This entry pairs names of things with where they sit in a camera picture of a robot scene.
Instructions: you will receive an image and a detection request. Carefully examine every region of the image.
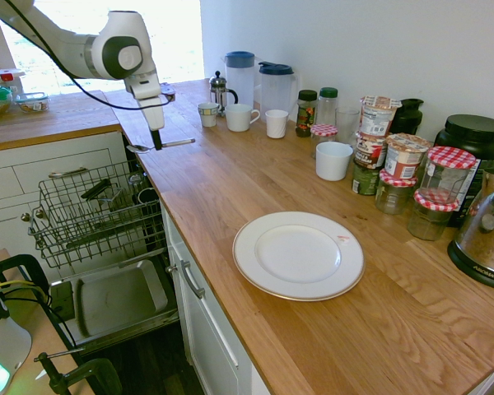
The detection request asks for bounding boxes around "white cabinet with drawer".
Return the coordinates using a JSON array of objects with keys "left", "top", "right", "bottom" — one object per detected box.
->
[{"left": 160, "top": 201, "right": 273, "bottom": 395}]

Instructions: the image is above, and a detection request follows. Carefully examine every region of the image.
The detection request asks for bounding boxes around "yellow cable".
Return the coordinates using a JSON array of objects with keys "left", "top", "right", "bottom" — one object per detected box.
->
[{"left": 0, "top": 279, "right": 50, "bottom": 305}]

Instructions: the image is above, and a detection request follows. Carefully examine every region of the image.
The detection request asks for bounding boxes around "dishwasher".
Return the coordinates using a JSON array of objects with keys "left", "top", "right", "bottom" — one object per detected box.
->
[{"left": 44, "top": 135, "right": 180, "bottom": 355}]

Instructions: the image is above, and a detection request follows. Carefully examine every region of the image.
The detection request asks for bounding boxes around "wire dishwasher rack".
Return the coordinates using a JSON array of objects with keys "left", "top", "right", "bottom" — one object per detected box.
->
[{"left": 28, "top": 160, "right": 162, "bottom": 269}]

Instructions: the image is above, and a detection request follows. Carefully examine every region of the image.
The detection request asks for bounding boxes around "clear plastic jar green lid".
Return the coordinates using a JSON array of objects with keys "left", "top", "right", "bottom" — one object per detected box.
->
[{"left": 317, "top": 86, "right": 339, "bottom": 127}]

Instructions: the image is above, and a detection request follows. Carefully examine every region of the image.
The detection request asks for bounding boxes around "clear pitcher light blue lid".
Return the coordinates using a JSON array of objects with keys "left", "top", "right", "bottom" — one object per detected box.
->
[{"left": 224, "top": 50, "right": 256, "bottom": 112}]

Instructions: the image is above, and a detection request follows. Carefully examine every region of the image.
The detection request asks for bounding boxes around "glass French press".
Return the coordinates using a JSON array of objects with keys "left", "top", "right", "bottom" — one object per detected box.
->
[{"left": 208, "top": 70, "right": 239, "bottom": 119}]

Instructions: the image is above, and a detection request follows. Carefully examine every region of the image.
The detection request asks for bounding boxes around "steel electric kettle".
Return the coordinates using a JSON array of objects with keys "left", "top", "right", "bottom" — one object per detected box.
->
[{"left": 447, "top": 164, "right": 494, "bottom": 292}]

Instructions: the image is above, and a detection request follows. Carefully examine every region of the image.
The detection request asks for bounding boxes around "dark spice jar black lid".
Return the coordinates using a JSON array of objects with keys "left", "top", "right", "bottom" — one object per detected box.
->
[{"left": 295, "top": 89, "right": 318, "bottom": 138}]

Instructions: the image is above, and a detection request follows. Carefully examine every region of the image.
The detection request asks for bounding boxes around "white plate gold rim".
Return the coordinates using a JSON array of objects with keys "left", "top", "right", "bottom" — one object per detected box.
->
[{"left": 231, "top": 211, "right": 366, "bottom": 303}]

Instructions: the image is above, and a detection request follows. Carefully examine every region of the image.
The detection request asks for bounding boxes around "white corner cabinet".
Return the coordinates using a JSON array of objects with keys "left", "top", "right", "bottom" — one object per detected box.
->
[{"left": 0, "top": 129, "right": 135, "bottom": 264}]

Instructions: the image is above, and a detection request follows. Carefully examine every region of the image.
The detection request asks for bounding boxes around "bronze drawer handle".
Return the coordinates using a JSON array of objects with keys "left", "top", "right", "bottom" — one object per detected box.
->
[{"left": 48, "top": 166, "right": 91, "bottom": 179}]

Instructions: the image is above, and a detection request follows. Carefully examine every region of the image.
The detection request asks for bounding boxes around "yogurt cup white red label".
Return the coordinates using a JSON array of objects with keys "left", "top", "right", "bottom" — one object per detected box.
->
[{"left": 360, "top": 95, "right": 403, "bottom": 137}]

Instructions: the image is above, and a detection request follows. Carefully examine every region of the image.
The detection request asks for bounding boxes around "wide white cup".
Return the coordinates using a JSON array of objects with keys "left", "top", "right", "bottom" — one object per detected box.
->
[{"left": 315, "top": 142, "right": 354, "bottom": 182}]

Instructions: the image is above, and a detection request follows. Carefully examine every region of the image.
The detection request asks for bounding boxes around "large jar red checkered lid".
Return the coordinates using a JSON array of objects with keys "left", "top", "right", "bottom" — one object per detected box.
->
[{"left": 419, "top": 146, "right": 477, "bottom": 205}]

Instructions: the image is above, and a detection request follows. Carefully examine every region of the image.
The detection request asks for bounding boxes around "patterned paper cup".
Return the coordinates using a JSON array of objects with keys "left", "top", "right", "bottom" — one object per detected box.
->
[{"left": 197, "top": 101, "right": 221, "bottom": 128}]

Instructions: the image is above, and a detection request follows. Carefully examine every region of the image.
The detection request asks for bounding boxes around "container white lid red clip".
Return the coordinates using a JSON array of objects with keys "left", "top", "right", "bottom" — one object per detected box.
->
[{"left": 0, "top": 68, "right": 26, "bottom": 94}]

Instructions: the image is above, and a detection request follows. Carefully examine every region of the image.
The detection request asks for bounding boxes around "small clear food container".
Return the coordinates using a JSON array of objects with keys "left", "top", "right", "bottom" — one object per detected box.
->
[{"left": 15, "top": 91, "right": 50, "bottom": 114}]

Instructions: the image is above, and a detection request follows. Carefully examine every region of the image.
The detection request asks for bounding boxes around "clear drinking glass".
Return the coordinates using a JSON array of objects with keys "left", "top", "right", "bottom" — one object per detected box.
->
[{"left": 335, "top": 107, "right": 361, "bottom": 145}]

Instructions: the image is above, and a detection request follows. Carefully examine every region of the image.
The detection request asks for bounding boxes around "small jar red checkered lid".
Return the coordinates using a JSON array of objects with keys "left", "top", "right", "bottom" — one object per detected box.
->
[{"left": 310, "top": 123, "right": 338, "bottom": 160}]

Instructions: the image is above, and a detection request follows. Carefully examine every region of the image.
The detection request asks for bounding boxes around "black mug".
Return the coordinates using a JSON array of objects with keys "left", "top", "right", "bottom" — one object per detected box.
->
[{"left": 137, "top": 187, "right": 160, "bottom": 205}]

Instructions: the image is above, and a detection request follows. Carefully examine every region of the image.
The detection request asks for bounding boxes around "large black tub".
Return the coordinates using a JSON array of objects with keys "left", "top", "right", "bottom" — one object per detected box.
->
[{"left": 433, "top": 114, "right": 494, "bottom": 228}]

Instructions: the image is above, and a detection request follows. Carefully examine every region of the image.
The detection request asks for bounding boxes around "clear pitcher dark blue lid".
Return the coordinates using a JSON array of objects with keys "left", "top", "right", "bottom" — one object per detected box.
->
[{"left": 258, "top": 61, "right": 300, "bottom": 121}]

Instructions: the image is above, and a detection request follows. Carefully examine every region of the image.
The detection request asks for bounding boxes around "black shaker bottle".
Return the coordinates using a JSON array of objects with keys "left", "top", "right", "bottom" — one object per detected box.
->
[{"left": 390, "top": 97, "right": 425, "bottom": 137}]

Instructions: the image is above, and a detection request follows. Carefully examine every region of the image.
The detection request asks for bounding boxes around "silver drawer handle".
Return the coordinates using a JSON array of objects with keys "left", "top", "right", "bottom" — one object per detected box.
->
[{"left": 179, "top": 259, "right": 207, "bottom": 300}]

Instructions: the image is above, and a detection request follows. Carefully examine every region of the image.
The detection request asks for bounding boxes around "wide white mug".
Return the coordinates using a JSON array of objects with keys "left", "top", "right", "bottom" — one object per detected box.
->
[{"left": 224, "top": 103, "right": 261, "bottom": 132}]

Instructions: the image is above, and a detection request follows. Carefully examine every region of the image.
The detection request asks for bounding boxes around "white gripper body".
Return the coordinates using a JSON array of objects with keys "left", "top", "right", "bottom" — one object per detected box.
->
[{"left": 125, "top": 72, "right": 166, "bottom": 132}]

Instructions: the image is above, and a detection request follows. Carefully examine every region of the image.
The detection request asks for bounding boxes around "black C clamp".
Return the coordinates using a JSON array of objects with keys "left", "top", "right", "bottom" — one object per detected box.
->
[
  {"left": 0, "top": 240, "right": 50, "bottom": 301},
  {"left": 33, "top": 347, "right": 123, "bottom": 395}
]

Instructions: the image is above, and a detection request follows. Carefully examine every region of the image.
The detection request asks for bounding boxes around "clear glass with sticker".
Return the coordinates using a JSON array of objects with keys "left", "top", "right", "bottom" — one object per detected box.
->
[{"left": 127, "top": 172, "right": 145, "bottom": 194}]

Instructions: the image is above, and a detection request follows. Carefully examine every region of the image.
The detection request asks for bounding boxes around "green yogurt cup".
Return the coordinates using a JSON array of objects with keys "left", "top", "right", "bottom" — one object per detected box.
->
[{"left": 351, "top": 160, "right": 382, "bottom": 197}]

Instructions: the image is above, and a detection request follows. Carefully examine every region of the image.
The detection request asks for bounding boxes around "metal spoon white handle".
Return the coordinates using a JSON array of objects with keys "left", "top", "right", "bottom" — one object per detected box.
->
[{"left": 127, "top": 138, "right": 196, "bottom": 155}]

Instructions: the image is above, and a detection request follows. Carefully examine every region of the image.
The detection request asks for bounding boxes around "white ribbed cup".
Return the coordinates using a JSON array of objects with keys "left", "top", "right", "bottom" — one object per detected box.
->
[{"left": 264, "top": 109, "right": 290, "bottom": 140}]

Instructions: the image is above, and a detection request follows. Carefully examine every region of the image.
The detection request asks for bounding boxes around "yogurt cup brown red label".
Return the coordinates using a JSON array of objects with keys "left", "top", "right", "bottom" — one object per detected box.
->
[{"left": 353, "top": 131, "right": 388, "bottom": 170}]

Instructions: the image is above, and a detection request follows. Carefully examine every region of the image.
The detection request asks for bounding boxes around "glass jar red checkered lid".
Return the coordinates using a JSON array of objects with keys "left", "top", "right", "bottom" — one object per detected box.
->
[
  {"left": 406, "top": 191, "right": 460, "bottom": 242},
  {"left": 374, "top": 168, "right": 419, "bottom": 216}
]

